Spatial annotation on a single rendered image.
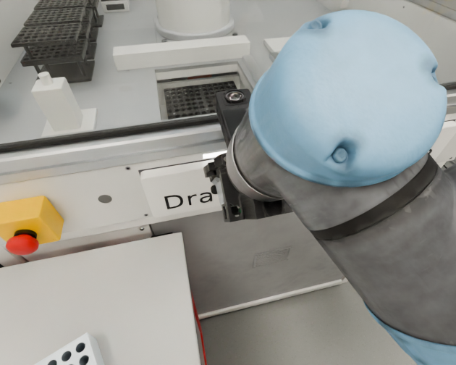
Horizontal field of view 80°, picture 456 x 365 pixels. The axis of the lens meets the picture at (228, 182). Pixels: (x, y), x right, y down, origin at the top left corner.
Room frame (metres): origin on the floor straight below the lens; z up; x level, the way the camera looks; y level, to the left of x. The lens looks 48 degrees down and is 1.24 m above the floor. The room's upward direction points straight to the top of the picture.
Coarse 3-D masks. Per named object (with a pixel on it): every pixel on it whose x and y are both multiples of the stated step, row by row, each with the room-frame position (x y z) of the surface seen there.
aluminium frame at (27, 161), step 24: (216, 120) 0.35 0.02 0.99; (24, 144) 0.29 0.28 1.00; (48, 144) 0.30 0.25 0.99; (72, 144) 0.30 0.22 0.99; (96, 144) 0.30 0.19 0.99; (120, 144) 0.30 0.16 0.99; (144, 144) 0.31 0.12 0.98; (168, 144) 0.32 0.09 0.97; (192, 144) 0.33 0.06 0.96; (216, 144) 0.34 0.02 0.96; (0, 168) 0.27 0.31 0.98; (24, 168) 0.28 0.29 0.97; (48, 168) 0.28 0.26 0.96; (72, 168) 0.29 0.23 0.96; (96, 168) 0.29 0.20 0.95
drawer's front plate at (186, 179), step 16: (208, 160) 0.33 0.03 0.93; (144, 176) 0.30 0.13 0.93; (160, 176) 0.30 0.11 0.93; (176, 176) 0.30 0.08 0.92; (192, 176) 0.31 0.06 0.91; (160, 192) 0.30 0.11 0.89; (176, 192) 0.30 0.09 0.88; (192, 192) 0.31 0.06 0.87; (160, 208) 0.29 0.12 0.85; (176, 208) 0.30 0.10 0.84; (192, 208) 0.31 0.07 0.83
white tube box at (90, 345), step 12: (84, 336) 0.10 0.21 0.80; (60, 348) 0.08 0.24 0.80; (72, 348) 0.08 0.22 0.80; (84, 348) 0.09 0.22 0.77; (96, 348) 0.09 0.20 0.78; (48, 360) 0.07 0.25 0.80; (60, 360) 0.07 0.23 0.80; (72, 360) 0.07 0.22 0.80; (84, 360) 0.07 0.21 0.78; (96, 360) 0.07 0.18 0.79
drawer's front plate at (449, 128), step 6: (444, 126) 0.43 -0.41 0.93; (450, 126) 0.43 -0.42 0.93; (444, 132) 0.42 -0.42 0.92; (450, 132) 0.43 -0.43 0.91; (438, 138) 0.42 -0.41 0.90; (444, 138) 0.43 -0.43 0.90; (450, 138) 0.43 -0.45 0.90; (438, 144) 0.42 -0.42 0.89; (444, 144) 0.43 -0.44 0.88; (432, 150) 0.42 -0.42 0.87; (438, 150) 0.43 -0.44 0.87; (432, 156) 0.43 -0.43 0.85
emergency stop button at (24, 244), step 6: (24, 234) 0.22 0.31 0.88; (12, 240) 0.20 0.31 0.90; (18, 240) 0.20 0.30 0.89; (24, 240) 0.20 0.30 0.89; (30, 240) 0.21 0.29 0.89; (36, 240) 0.21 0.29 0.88; (6, 246) 0.20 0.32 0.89; (12, 246) 0.19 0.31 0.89; (18, 246) 0.20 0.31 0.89; (24, 246) 0.20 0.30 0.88; (30, 246) 0.20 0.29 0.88; (36, 246) 0.20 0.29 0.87; (12, 252) 0.19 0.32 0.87; (18, 252) 0.19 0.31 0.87; (24, 252) 0.19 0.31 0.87; (30, 252) 0.20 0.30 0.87
